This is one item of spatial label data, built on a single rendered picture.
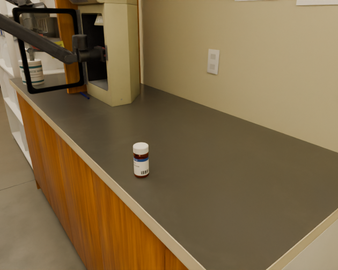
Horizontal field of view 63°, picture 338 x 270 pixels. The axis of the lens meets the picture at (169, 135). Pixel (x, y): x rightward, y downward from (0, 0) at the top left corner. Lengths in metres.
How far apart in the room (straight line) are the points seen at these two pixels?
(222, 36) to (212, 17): 0.11
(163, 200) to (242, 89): 0.75
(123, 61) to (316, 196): 1.01
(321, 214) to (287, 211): 0.08
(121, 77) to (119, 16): 0.28
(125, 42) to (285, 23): 0.70
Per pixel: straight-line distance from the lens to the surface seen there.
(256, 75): 1.24
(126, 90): 1.42
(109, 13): 1.35
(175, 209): 0.68
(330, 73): 1.10
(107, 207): 1.00
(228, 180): 0.80
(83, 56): 1.43
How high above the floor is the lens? 1.37
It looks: 24 degrees down
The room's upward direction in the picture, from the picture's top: 1 degrees clockwise
